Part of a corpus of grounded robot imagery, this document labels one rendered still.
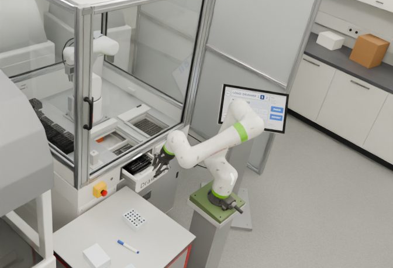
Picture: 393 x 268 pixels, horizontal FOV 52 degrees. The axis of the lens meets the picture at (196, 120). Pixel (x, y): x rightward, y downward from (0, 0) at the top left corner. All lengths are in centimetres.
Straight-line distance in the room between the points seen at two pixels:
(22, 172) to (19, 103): 26
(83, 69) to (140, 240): 102
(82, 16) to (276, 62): 222
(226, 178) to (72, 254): 96
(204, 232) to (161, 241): 45
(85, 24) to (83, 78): 26
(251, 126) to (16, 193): 124
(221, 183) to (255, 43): 167
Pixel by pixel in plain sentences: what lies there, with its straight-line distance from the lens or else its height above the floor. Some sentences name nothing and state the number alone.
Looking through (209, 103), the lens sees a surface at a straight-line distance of 430.
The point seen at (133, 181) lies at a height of 87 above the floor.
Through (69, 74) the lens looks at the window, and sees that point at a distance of 203.
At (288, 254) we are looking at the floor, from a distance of 360.
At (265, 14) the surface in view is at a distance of 367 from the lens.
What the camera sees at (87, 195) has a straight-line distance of 247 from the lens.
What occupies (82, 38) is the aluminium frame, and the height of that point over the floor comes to 185.
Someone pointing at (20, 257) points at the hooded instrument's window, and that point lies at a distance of 198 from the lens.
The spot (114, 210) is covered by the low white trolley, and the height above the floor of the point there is 76.
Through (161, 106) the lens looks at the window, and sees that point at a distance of 260.
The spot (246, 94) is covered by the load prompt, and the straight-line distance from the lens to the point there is 310.
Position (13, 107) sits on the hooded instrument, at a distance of 164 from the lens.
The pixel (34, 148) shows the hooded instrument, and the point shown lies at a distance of 165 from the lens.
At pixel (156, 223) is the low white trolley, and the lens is 247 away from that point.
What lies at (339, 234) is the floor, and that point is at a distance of 398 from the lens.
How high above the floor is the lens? 261
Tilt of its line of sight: 33 degrees down
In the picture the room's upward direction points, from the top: 12 degrees clockwise
